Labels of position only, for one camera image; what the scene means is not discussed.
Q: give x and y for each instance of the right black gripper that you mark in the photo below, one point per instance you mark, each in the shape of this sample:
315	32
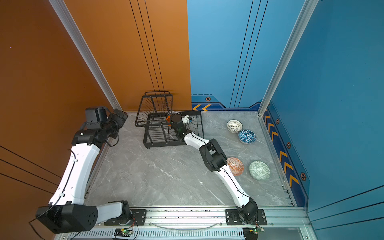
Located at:
171	126

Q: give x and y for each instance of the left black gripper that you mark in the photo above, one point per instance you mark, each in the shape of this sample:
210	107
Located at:
119	121

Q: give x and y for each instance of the orange plastic bowl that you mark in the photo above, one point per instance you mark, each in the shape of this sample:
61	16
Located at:
169	120

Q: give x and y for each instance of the black wire dish rack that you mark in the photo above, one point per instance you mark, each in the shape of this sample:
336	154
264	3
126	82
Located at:
152	113

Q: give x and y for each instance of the red geometric pattern bowl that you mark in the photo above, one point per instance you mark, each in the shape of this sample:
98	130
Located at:
236	166

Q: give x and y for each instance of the green geometric pattern bowl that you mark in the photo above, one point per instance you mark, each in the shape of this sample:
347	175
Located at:
259	170

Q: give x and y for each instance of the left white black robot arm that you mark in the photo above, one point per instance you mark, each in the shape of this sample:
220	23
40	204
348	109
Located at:
66	211

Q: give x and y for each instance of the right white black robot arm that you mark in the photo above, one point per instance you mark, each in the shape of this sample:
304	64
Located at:
215	160

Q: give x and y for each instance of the white lattice pattern bowl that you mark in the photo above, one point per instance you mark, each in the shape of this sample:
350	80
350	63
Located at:
234	126

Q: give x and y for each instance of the blue dotted pattern bowl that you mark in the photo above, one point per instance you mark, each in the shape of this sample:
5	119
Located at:
247	136

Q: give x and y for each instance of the left green circuit board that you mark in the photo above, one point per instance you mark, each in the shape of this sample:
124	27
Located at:
123	234

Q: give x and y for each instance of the green circuit board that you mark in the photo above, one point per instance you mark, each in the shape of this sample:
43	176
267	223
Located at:
252	233
123	234

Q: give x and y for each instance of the right green circuit board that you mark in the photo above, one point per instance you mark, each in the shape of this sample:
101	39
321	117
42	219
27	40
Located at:
252	233

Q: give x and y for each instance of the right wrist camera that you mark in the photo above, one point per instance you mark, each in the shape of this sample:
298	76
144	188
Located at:
187	119

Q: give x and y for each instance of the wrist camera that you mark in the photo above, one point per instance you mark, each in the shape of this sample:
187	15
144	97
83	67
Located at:
98	114
187	119

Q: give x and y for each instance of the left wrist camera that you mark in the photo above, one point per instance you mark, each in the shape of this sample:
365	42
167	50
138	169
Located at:
98	114

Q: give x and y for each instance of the aluminium front rail frame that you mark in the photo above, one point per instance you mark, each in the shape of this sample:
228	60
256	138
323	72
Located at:
205	223

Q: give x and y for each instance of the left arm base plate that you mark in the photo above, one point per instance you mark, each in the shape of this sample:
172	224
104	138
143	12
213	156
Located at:
135	217

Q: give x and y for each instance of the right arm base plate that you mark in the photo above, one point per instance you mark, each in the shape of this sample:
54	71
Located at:
236	218

